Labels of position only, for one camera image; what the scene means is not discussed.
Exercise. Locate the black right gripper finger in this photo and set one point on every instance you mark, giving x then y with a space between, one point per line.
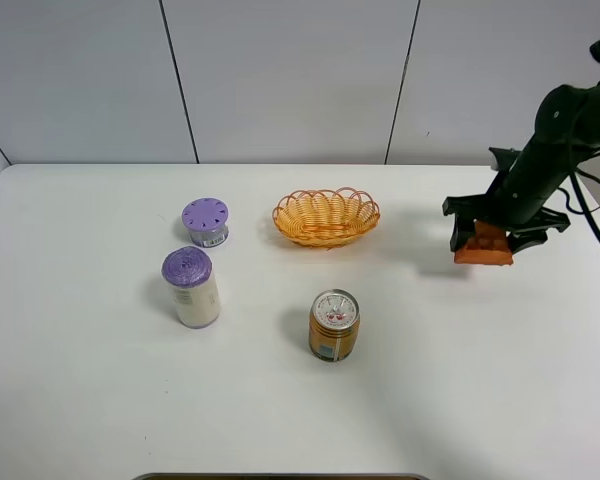
519 241
463 230

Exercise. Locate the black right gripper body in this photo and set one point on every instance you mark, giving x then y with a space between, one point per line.
515 199

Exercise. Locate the orange waffle slice bread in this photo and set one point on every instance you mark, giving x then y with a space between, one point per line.
488 246

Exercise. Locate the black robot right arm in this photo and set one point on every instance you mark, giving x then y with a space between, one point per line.
569 116

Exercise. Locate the orange woven wicker basket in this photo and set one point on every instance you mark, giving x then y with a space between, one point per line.
326 218

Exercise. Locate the orange drink can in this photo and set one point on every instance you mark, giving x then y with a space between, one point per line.
334 320

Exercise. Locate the purple lid air freshener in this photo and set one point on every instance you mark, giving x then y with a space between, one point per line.
205 219

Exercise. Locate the purple garbage bag roll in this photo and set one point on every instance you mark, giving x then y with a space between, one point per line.
189 273

